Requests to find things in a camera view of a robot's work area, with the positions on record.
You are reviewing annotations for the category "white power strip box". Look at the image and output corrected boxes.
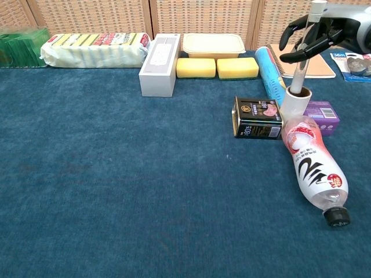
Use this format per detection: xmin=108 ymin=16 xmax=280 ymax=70
xmin=138 ymin=33 xmax=181 ymax=98

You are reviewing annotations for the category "transparent test tube white cap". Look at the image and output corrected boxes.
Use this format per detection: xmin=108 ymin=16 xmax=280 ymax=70
xmin=289 ymin=0 xmax=328 ymax=95

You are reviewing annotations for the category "wrapped yellow sponge multipack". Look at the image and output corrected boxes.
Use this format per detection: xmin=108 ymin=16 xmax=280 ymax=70
xmin=39 ymin=32 xmax=152 ymax=69

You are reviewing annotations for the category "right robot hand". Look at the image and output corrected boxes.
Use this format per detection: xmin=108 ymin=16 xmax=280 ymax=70
xmin=279 ymin=3 xmax=369 ymax=64

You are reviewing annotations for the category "blue blister card pack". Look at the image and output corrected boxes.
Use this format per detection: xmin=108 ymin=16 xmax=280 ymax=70
xmin=329 ymin=52 xmax=371 ymax=83

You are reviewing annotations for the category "black meat tin can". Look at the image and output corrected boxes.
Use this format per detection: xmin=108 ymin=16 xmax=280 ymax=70
xmin=231 ymin=96 xmax=284 ymax=140

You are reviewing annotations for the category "beige lidded food container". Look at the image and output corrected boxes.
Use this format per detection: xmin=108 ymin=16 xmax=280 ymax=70
xmin=182 ymin=33 xmax=246 ymax=60

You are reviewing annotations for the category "woven bamboo folding screen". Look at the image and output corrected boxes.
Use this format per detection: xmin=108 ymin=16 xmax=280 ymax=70
xmin=0 ymin=0 xmax=371 ymax=50

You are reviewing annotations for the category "green sponge pack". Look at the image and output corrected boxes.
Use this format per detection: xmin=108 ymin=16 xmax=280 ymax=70
xmin=0 ymin=27 xmax=50 ymax=69

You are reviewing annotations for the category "plastic bottle black cap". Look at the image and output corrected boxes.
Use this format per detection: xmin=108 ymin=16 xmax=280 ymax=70
xmin=281 ymin=115 xmax=352 ymax=229

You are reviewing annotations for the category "purple cardboard box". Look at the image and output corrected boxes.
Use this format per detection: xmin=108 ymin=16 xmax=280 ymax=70
xmin=302 ymin=100 xmax=340 ymax=137

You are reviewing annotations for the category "kraft spiral notebook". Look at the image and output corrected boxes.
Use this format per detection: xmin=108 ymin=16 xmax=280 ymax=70
xmin=265 ymin=43 xmax=337 ymax=79

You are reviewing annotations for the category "blue table cloth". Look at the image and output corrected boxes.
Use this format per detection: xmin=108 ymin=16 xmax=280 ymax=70
xmin=0 ymin=47 xmax=371 ymax=278

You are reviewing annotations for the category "white cardboard roll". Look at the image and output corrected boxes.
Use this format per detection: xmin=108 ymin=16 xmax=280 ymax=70
xmin=280 ymin=85 xmax=313 ymax=124

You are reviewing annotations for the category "yellow sponge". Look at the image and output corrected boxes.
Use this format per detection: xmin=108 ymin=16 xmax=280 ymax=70
xmin=176 ymin=57 xmax=217 ymax=79
xmin=216 ymin=57 xmax=260 ymax=81

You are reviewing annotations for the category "blue cling film roll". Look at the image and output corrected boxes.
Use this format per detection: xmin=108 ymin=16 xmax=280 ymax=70
xmin=254 ymin=46 xmax=287 ymax=107

